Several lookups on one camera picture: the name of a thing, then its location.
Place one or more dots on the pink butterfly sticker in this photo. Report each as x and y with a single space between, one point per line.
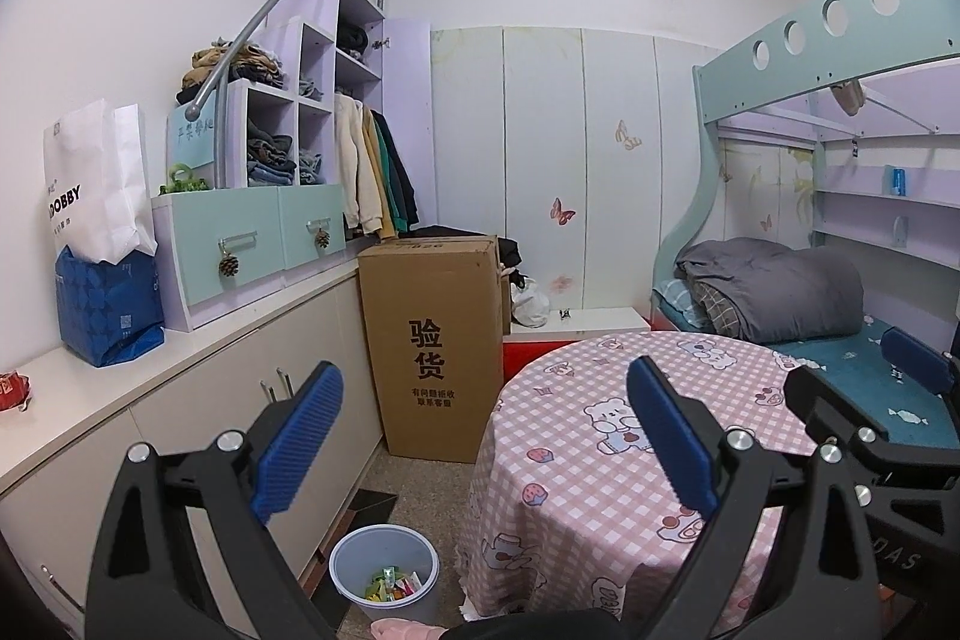
562 285

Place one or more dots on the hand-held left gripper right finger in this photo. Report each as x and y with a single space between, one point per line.
671 437

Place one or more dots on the brown clothes pile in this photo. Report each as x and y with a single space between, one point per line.
240 66

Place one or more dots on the red snack packet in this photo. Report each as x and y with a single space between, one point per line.
13 391

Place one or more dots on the grey blanket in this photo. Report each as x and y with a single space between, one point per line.
780 287

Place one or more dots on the cream hanging garment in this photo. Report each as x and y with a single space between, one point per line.
352 160

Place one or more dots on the black hanging garment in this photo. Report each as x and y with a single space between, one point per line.
409 183

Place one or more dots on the green hanging garment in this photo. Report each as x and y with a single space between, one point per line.
393 175

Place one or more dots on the cream low cabinet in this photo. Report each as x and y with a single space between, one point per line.
187 400

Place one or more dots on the narrow mint drawer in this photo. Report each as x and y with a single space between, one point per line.
300 205

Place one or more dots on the mint bunk bed frame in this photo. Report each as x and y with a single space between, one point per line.
742 85

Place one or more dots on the small black white clip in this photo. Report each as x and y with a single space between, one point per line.
563 314

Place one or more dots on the red butterfly sticker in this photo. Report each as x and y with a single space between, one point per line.
562 211

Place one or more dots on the blue shopping bag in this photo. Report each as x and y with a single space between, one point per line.
105 310

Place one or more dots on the plaid cloth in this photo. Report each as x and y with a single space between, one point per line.
711 310

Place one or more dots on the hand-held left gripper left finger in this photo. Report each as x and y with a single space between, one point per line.
300 437

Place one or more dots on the pile of colourful wrappers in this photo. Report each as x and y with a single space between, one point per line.
394 586

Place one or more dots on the light blue trash bin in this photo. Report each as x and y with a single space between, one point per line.
352 557

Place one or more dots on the white wardrobe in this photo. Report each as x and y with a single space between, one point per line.
540 123

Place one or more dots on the purple bed shelf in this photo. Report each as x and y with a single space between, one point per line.
870 205

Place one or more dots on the white shopping bag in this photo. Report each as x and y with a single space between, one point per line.
90 160

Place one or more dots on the brown pinecone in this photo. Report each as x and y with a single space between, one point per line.
322 239
229 266

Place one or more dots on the wide mint drawer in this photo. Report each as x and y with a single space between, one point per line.
195 220

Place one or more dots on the pink slipper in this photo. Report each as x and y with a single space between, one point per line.
405 631

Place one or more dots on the beige butterfly sticker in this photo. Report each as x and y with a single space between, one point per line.
627 135

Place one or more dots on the green hair claw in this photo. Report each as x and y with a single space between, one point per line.
184 181

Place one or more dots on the black folded clothes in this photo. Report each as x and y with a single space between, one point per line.
351 40

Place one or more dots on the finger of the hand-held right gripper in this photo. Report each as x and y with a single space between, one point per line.
832 404
919 359

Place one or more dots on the brown hanging cloth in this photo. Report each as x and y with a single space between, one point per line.
847 96

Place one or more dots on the white plastic bag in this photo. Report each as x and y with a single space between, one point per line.
531 306

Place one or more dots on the red storage box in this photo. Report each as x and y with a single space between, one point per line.
592 321

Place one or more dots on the blue can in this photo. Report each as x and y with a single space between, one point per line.
897 181

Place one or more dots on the tall cardboard box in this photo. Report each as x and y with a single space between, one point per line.
435 280

